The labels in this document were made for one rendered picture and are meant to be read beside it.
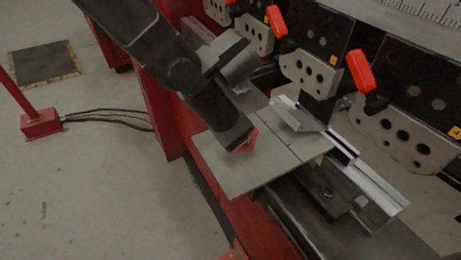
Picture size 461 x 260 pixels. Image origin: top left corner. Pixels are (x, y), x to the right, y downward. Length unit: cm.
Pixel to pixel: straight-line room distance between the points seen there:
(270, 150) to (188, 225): 109
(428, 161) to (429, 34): 17
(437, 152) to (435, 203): 160
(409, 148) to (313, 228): 27
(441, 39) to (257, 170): 33
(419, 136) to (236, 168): 30
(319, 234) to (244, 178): 21
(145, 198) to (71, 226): 41
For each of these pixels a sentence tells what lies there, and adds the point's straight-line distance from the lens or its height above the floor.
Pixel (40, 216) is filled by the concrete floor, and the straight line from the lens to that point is 192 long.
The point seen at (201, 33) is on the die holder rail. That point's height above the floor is 97.
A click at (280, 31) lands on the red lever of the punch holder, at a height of 120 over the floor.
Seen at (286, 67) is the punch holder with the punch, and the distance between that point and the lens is 58.
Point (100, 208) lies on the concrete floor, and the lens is 177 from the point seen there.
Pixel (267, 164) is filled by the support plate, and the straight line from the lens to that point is 52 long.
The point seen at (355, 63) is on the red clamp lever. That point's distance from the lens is 41.
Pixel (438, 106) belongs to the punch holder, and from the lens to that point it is 41.
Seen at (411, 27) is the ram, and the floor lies 128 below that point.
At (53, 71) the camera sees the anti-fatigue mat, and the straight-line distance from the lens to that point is 313.
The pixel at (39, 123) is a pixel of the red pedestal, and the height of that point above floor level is 12.
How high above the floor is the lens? 141
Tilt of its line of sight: 46 degrees down
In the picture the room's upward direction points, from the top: straight up
